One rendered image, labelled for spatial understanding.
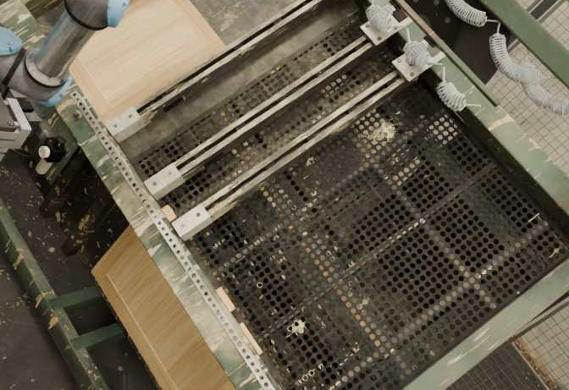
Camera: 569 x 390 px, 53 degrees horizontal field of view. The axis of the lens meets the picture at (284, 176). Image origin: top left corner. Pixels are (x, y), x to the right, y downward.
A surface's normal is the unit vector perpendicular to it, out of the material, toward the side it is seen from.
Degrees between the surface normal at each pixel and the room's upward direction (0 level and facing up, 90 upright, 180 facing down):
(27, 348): 0
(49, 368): 0
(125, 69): 55
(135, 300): 90
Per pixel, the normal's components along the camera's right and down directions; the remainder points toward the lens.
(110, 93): -0.06, -0.33
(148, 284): -0.52, 0.07
